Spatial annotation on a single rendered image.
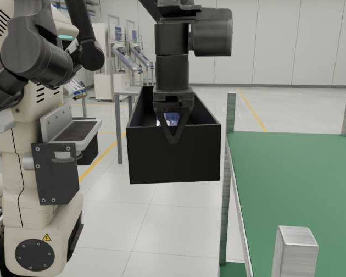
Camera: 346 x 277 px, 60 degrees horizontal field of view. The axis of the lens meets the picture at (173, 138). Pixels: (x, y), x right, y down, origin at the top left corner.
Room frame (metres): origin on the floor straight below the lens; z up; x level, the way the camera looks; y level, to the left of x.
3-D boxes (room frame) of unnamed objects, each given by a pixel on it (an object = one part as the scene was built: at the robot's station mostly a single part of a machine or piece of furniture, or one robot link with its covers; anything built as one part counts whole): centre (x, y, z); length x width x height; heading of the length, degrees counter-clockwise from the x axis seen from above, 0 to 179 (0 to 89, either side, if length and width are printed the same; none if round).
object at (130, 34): (8.70, 1.25, 0.95); 1.36 x 0.82 x 1.90; 83
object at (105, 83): (7.26, 1.44, 0.95); 1.36 x 0.82 x 1.90; 83
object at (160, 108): (0.53, 0.00, 1.14); 0.07 x 0.07 x 0.09; 3
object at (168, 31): (0.52, 0.00, 1.27); 0.07 x 0.06 x 0.07; 77
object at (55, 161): (0.79, 0.30, 0.99); 0.28 x 0.16 x 0.22; 3
